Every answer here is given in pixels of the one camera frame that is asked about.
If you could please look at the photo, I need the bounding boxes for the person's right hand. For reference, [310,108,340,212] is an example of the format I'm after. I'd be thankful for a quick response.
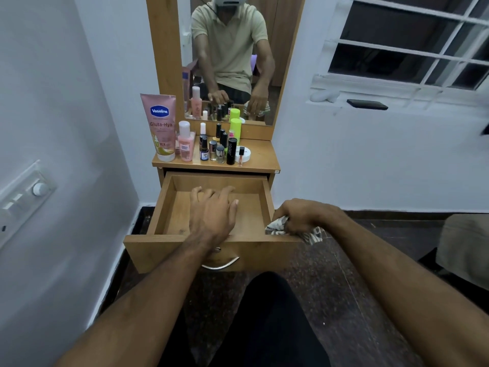
[273,198,345,238]

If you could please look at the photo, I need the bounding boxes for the person's left hand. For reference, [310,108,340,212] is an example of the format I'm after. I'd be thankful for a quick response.
[189,186,240,250]

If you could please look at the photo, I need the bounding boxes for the striped green white cloth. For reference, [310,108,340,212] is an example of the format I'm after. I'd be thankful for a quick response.
[264,216,328,246]

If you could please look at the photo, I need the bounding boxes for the wooden drawer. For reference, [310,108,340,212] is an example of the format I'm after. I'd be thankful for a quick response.
[123,171,303,274]

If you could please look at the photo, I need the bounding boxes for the pink bottle white cap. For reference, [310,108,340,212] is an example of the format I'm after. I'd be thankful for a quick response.
[177,120,196,163]

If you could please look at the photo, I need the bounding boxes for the clear box of pink tubes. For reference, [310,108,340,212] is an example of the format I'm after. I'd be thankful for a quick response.
[175,129,198,154]

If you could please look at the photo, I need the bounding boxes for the pink lotion tube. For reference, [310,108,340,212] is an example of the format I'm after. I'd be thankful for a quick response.
[140,93,177,163]

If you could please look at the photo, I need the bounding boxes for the person's left forearm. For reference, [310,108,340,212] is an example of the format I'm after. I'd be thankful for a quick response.
[55,235,219,367]

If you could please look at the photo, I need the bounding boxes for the person's right forearm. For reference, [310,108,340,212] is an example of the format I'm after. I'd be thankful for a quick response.
[328,209,489,367]

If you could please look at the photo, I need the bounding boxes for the person's legs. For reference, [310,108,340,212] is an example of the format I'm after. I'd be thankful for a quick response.
[158,272,331,367]

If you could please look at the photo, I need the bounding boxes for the wooden dressing table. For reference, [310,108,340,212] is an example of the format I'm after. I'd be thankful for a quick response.
[145,0,307,188]

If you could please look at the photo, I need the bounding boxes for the white object on sill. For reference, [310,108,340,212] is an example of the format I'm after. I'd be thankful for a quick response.
[309,89,341,103]

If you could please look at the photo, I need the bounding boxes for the black phone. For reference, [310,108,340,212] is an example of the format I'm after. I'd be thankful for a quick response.
[346,99,389,111]

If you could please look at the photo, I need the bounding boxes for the beige cushion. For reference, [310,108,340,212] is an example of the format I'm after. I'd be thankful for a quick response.
[435,214,489,291]

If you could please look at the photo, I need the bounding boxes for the dressing table mirror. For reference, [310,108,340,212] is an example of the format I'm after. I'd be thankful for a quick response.
[176,0,301,126]

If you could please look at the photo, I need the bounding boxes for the dark wooden furniture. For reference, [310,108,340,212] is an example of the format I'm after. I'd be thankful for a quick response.
[418,248,489,314]

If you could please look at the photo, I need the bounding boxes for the white framed window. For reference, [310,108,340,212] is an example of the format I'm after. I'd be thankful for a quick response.
[310,0,489,108]

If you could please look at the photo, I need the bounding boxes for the white wall switch board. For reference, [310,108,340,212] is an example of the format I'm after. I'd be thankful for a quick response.
[0,160,58,249]

